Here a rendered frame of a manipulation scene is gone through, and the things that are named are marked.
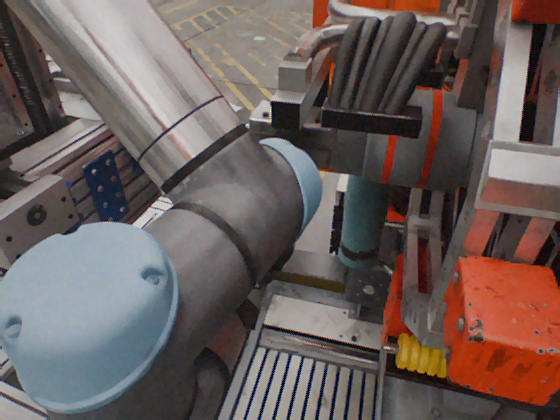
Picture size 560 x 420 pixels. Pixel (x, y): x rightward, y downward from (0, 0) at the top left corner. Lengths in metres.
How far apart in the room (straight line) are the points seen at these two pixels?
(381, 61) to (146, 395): 0.31
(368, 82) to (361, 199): 0.43
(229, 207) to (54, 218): 0.53
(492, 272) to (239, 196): 0.23
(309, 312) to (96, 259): 1.17
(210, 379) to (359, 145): 0.37
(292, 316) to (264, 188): 1.08
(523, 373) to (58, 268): 0.32
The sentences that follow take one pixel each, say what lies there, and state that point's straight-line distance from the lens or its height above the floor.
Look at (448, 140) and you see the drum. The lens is 0.57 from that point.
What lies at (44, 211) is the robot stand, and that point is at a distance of 0.73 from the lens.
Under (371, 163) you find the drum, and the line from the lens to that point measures 0.57.
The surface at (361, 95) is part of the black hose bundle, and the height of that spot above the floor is 0.99.
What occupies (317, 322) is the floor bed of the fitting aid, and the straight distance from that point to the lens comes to 1.32.
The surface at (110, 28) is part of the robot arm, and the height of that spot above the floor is 1.07.
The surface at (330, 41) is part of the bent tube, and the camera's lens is 0.51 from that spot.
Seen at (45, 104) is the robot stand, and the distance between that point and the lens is 1.04.
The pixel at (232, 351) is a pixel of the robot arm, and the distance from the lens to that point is 0.33.
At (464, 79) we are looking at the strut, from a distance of 0.58.
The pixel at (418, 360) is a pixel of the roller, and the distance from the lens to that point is 0.75.
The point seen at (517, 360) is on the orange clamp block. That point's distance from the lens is 0.36.
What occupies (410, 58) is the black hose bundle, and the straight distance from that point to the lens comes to 0.40.
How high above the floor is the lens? 1.13
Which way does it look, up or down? 38 degrees down
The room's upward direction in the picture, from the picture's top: straight up
